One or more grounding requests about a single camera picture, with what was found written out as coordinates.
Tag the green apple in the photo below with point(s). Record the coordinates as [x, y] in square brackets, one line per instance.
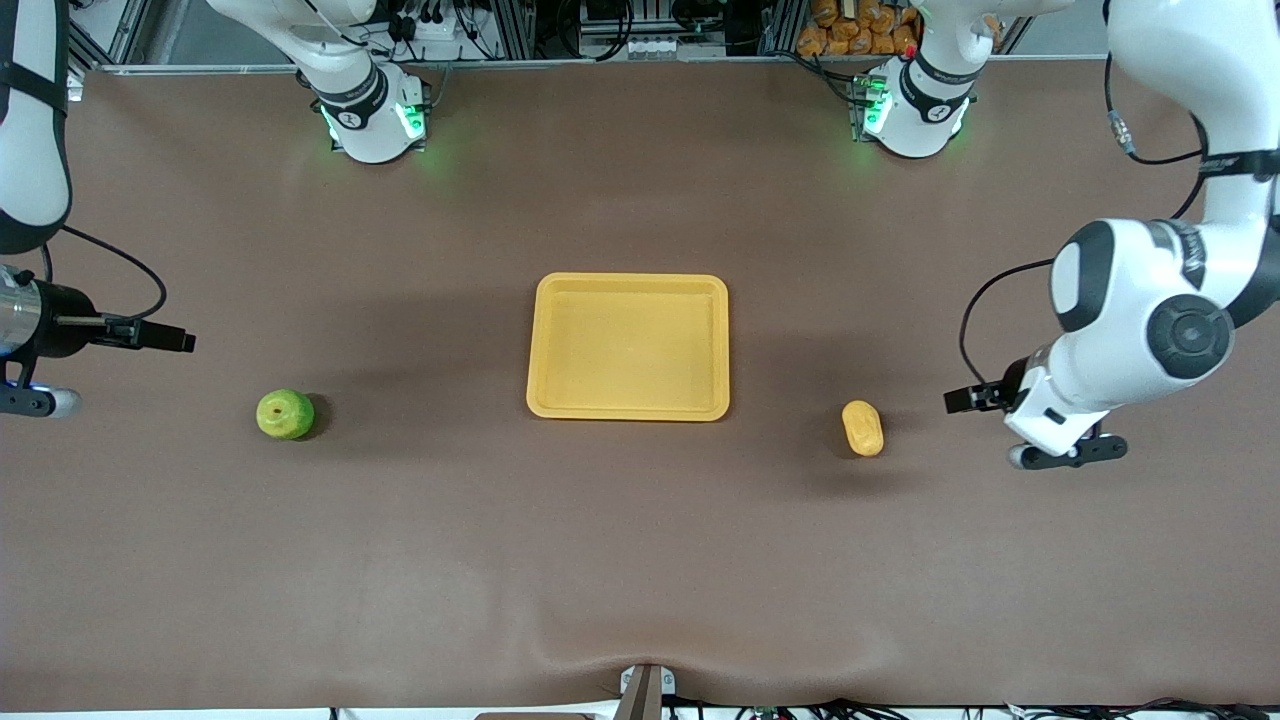
[285, 415]

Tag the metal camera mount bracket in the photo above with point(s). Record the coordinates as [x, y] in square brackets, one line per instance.
[645, 690]

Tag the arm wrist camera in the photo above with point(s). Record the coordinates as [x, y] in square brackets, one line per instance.
[1065, 455]
[45, 402]

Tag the yellow plastic tray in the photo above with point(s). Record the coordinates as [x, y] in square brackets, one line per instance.
[628, 350]

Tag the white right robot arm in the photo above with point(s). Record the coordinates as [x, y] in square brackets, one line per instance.
[370, 130]

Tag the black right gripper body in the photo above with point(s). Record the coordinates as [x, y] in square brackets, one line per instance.
[62, 320]

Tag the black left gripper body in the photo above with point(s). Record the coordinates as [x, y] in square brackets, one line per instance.
[1012, 386]

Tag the yellow potato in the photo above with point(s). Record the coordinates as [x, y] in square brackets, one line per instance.
[863, 430]

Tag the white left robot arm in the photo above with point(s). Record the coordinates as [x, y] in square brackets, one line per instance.
[1120, 290]

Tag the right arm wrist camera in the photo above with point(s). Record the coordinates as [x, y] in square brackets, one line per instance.
[45, 402]

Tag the white power strip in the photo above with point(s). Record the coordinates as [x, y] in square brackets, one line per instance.
[440, 28]

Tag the brown table mat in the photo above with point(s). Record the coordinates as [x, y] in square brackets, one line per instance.
[640, 550]

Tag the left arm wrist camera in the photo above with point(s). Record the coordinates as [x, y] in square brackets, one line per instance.
[1065, 455]

